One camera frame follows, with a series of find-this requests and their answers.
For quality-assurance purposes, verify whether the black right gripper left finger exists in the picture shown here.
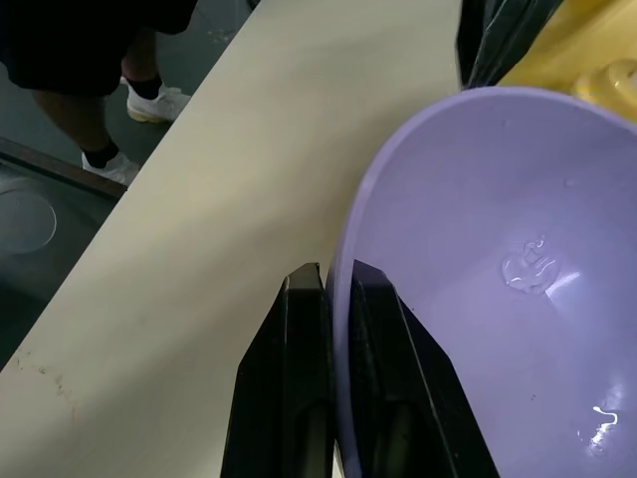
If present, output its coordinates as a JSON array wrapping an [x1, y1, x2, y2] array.
[[220, 262, 335, 478]]

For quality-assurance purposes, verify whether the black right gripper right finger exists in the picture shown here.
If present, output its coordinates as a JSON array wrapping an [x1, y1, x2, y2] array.
[[349, 258, 500, 478]]

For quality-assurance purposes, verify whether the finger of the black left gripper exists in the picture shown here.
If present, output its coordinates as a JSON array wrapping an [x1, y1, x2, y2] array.
[[455, 0, 554, 92]]

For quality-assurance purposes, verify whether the purple plastic bowl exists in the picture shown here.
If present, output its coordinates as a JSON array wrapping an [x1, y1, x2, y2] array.
[[325, 86, 637, 478]]

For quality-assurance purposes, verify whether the yellow pump bottle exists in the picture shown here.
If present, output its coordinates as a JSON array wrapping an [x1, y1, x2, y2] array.
[[496, 0, 637, 103]]

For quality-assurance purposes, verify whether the clear liquid puddle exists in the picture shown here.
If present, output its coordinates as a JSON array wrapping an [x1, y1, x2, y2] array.
[[500, 235, 559, 296]]

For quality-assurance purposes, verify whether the white sneaker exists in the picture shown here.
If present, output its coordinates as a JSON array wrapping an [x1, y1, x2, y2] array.
[[81, 150, 141, 186], [120, 76, 193, 123]]

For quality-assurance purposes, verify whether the round grey floor disc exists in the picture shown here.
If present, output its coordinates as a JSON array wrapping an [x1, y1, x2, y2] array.
[[0, 187, 59, 256]]

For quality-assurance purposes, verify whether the person's bare leg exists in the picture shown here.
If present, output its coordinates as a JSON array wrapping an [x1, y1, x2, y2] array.
[[30, 89, 120, 169], [120, 27, 163, 100]]

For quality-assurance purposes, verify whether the person in white sneakers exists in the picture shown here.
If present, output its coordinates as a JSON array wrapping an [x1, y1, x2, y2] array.
[[0, 0, 199, 97]]

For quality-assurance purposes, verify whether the dark metal floor frame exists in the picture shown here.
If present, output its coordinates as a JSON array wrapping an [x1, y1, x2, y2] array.
[[0, 136, 129, 201]]

